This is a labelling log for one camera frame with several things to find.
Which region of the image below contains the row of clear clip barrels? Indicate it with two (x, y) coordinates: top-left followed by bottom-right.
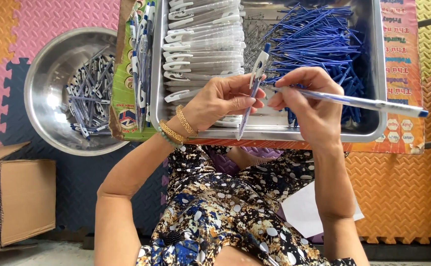
(162, 0), (246, 128)

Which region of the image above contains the person's bare foot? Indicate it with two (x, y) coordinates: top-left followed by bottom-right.
(226, 147), (276, 170)

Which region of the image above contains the steel tray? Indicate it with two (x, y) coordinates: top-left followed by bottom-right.
(150, 0), (388, 143)

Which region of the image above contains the gold chain bracelet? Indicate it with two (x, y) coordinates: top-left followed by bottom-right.
(159, 119), (189, 145)

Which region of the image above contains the clear pen barrel white clip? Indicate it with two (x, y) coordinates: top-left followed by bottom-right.
(236, 42), (271, 141)

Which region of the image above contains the heap of metal springs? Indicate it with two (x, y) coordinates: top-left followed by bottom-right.
(243, 14), (276, 81)

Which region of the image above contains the white paper sheet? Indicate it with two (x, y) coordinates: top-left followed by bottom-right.
(280, 181), (365, 239)

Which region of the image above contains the green cardboard carton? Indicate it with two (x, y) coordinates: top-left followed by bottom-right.
(109, 0), (159, 143)

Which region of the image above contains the heap of blue pen refills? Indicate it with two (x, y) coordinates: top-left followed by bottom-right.
(260, 3), (366, 126)

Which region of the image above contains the clear pen with blue cap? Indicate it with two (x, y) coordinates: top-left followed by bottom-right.
(273, 85), (429, 119)

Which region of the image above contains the person's right hand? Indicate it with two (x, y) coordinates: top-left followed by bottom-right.
(267, 66), (345, 148)

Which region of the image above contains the green bead bracelet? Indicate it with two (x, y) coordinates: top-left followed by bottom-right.
(157, 127), (183, 149)

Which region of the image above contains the black beaded brooch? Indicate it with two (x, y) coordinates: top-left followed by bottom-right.
(162, 231), (184, 246)

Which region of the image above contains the heap of finished pens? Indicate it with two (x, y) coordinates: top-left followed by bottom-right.
(65, 46), (115, 141)

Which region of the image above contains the bundle of assembled pens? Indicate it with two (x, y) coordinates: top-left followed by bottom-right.
(128, 0), (157, 132)

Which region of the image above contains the person's patterned dress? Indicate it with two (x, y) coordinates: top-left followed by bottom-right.
(136, 145), (357, 266)

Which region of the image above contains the wide gold bracelet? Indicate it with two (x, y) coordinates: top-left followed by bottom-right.
(175, 104), (200, 136)

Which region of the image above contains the steel bowl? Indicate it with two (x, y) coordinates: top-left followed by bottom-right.
(24, 27), (131, 156)

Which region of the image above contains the person's left hand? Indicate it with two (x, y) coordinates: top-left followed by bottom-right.
(181, 73), (267, 132)

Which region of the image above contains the colourful printed board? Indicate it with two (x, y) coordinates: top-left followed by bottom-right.
(186, 0), (426, 155)

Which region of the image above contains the brown cardboard box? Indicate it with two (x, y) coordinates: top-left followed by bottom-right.
(0, 141), (56, 253)

